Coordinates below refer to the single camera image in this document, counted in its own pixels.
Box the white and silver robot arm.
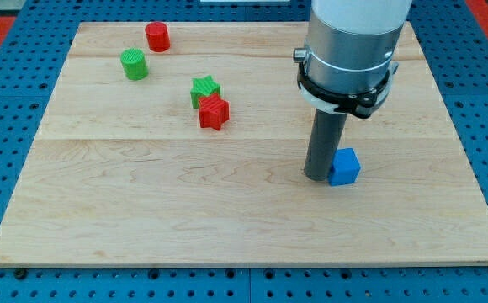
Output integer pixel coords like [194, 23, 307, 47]
[293, 0, 412, 119]

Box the red star block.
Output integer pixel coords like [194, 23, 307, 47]
[199, 93, 230, 130]

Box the green star block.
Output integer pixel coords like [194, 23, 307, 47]
[190, 75, 221, 109]

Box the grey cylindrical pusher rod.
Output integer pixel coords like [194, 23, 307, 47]
[304, 109, 347, 182]

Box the blue cube block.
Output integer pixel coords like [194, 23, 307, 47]
[328, 148, 361, 186]

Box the light wooden board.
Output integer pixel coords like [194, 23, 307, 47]
[0, 22, 488, 268]

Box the red cylinder block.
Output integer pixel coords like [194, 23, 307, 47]
[145, 21, 171, 52]

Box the green cylinder block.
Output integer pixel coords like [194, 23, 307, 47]
[120, 48, 149, 81]

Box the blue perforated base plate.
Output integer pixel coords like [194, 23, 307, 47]
[0, 0, 488, 302]

